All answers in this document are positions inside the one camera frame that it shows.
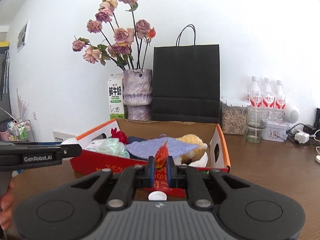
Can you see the white plastic bottle cap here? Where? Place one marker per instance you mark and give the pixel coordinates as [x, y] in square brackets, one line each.
[157, 196]

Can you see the orange cardboard box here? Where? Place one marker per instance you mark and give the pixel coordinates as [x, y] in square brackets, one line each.
[89, 162]

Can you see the clear jar of seeds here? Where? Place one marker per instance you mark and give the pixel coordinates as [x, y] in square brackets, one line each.
[233, 116]

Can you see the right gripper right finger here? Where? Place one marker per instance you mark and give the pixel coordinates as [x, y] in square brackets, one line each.
[203, 190]

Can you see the red-label water bottle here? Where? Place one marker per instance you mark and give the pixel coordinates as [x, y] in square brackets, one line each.
[268, 94]
[255, 94]
[280, 99]

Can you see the white round speaker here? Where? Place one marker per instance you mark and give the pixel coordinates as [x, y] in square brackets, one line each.
[291, 116]

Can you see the green white milk carton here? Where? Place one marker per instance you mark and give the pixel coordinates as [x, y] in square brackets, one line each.
[115, 96]

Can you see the middle red-label water bottle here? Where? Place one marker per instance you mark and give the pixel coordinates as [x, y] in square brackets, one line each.
[268, 94]

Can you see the white wet wipes pack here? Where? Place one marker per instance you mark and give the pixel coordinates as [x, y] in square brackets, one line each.
[94, 145]

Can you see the empty drinking glass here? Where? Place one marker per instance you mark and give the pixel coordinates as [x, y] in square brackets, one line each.
[256, 122]

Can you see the pale green bag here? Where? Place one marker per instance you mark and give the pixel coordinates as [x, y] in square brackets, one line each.
[112, 146]

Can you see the white envelope against wall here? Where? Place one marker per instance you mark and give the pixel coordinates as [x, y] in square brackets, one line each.
[60, 136]

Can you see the dried rose bouquet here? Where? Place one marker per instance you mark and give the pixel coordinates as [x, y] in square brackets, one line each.
[126, 47]

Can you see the black paper shopping bag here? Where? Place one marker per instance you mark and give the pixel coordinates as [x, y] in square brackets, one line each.
[186, 83]

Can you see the red orange snack wrapper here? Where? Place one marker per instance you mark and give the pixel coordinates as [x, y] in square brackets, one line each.
[161, 181]

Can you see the white power adapter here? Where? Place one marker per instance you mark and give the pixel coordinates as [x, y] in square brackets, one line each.
[302, 137]

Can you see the red fabric flower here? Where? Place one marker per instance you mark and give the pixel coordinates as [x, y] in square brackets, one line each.
[119, 135]

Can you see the right red-label water bottle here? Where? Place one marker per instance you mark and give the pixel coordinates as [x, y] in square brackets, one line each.
[280, 99]

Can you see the person's left hand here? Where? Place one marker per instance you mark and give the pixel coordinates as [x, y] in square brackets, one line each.
[7, 201]

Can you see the lavender knitted cloth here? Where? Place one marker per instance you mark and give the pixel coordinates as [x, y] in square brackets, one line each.
[146, 148]

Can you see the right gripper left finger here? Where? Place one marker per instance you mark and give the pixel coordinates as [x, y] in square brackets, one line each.
[118, 189]

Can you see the yellow white plush toy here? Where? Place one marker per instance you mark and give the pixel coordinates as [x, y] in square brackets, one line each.
[196, 148]

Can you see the left red-label water bottle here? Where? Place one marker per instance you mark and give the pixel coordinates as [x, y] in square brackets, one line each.
[255, 94]

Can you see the dark navy folded umbrella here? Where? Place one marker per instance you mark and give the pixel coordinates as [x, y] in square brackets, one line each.
[134, 139]

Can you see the purple textured vase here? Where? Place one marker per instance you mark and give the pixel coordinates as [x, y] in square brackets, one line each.
[137, 95]

